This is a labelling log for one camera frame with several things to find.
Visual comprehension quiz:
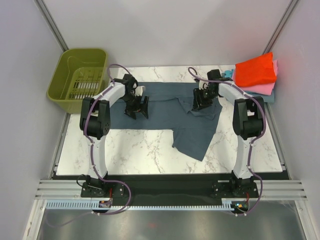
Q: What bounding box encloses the slate blue t shirt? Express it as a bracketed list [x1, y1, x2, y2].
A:
[110, 82, 223, 161]

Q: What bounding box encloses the folded grey blue t shirt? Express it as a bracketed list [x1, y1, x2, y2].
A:
[246, 90, 275, 104]

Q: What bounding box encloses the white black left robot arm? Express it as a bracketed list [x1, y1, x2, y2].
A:
[79, 74, 149, 197]

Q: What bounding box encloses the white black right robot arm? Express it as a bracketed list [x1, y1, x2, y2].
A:
[188, 67, 267, 197]

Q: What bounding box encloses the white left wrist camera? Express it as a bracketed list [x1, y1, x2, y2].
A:
[133, 85, 146, 97]

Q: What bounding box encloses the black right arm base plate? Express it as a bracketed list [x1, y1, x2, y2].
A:
[212, 181, 259, 199]

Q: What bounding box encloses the aluminium left corner post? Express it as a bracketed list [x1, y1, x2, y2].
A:
[34, 0, 69, 52]

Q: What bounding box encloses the folded red t shirt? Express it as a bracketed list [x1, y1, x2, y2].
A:
[234, 52, 277, 88]

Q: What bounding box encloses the folded teal t shirt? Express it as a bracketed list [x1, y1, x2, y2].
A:
[222, 69, 235, 79]

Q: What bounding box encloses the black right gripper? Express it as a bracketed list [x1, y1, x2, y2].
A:
[192, 87, 218, 111]

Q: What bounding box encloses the olive green plastic basket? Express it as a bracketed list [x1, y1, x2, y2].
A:
[46, 48, 109, 114]

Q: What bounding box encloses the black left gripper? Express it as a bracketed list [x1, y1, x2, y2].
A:
[120, 93, 149, 120]

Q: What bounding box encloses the aluminium extrusion rail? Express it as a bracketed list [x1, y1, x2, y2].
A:
[35, 180, 307, 201]

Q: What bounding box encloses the light blue slotted cable duct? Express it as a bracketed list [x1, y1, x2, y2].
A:
[45, 199, 249, 211]

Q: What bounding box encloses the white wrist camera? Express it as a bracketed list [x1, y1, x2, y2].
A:
[133, 85, 146, 97]
[196, 79, 210, 90]

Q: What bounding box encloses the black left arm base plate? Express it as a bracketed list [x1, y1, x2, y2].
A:
[80, 182, 129, 199]

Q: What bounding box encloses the aluminium corner post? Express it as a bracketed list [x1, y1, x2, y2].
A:
[262, 0, 301, 54]
[34, 0, 69, 52]

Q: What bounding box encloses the aluminium right corner post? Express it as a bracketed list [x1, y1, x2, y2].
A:
[262, 0, 301, 54]

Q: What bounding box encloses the folded pink t shirt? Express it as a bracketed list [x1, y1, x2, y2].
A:
[231, 60, 278, 96]

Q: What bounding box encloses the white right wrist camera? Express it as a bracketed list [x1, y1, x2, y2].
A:
[196, 79, 210, 90]

